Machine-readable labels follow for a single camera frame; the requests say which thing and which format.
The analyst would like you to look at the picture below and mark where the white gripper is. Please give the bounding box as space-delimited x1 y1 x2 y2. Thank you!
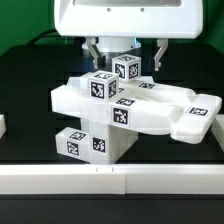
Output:
54 0 203 71

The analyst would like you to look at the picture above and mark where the white tagged cube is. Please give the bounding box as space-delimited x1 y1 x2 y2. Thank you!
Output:
112 54 141 82
88 70 119 101

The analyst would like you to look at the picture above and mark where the white chair back frame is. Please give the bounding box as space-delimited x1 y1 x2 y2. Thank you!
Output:
51 76 222 144

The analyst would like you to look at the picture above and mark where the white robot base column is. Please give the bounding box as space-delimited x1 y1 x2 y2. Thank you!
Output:
93 37 141 59

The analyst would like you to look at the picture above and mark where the white block right edge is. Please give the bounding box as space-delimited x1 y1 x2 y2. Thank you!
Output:
212 114 224 151

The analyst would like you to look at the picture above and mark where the black cable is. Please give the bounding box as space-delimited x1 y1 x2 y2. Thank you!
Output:
26 28 58 46

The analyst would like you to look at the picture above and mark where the white front rail bar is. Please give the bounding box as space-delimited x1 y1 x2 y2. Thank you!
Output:
0 164 224 195

